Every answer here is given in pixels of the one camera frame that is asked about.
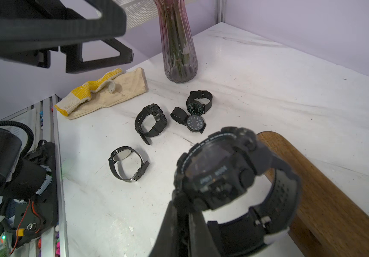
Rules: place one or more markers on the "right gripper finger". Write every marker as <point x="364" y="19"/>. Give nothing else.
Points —
<point x="183" y="233"/>

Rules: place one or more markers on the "chunky black digital watch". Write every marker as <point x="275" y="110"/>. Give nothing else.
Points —
<point x="219" y="170"/>

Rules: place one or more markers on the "wooden watch stand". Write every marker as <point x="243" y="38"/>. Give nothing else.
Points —
<point x="328" y="223"/>

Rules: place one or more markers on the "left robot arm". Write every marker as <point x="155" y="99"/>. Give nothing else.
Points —
<point x="82" y="57"/>

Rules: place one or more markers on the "thin black silver-face watch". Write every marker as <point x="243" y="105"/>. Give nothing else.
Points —
<point x="127" y="165"/>

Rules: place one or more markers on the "black watch white markings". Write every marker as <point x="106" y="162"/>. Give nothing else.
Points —
<point x="194" y="123"/>

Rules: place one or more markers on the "black watch dark dial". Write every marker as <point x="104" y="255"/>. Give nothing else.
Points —
<point x="195" y="106"/>

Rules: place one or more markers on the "white two-tier mesh shelf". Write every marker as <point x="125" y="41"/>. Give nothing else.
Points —
<point x="138" y="11"/>

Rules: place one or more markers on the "purple glass vase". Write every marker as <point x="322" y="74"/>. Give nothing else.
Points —
<point x="179" y="54"/>

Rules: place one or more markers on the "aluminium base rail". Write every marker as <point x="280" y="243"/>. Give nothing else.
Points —
<point x="20" y="134"/>

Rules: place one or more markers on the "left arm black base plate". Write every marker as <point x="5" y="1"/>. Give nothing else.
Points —
<point x="30" y="206"/>

